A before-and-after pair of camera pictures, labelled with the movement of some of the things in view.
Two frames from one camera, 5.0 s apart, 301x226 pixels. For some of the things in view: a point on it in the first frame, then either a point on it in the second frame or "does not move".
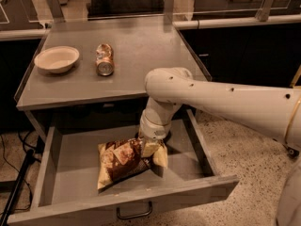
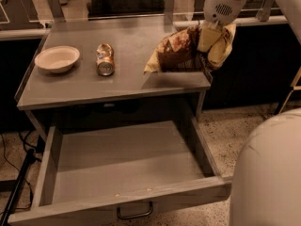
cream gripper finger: x=150 y=149 to x=207 y=38
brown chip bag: x=120 y=159 to x=179 y=52
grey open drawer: x=62 y=185 does not move
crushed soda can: x=104 y=59 does not move
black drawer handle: x=128 y=217 does not move
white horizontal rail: x=180 y=25 does not move
